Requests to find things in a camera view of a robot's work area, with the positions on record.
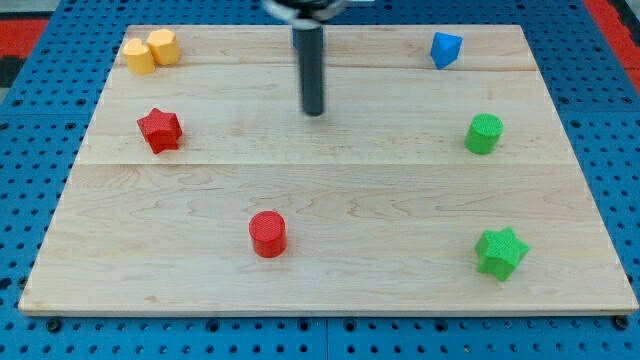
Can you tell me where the yellow hexagon block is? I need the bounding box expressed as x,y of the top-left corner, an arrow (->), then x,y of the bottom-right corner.
147,29 -> 181,65

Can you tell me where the red star block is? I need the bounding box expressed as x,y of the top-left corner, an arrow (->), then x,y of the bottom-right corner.
136,108 -> 182,154

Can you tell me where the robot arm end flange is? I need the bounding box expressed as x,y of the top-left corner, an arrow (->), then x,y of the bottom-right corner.
261,0 -> 350,27

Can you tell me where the wooden board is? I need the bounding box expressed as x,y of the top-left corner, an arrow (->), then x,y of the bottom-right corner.
19,25 -> 638,317

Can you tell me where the green star block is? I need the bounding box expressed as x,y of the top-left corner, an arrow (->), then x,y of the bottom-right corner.
474,227 -> 530,282

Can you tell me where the red cylinder block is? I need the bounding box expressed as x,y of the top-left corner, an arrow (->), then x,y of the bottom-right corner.
249,210 -> 287,258

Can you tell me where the yellow heart block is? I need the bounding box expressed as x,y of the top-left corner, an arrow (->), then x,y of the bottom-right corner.
122,38 -> 155,75

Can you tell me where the green cylinder block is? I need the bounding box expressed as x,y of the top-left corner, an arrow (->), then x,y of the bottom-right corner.
464,113 -> 504,155

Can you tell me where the blue cube block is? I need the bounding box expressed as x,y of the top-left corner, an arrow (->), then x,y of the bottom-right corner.
430,32 -> 463,70

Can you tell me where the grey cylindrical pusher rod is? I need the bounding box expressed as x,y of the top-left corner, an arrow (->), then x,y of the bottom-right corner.
292,27 -> 325,117

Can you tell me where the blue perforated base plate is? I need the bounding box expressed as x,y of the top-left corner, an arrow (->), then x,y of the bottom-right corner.
1,1 -> 639,359

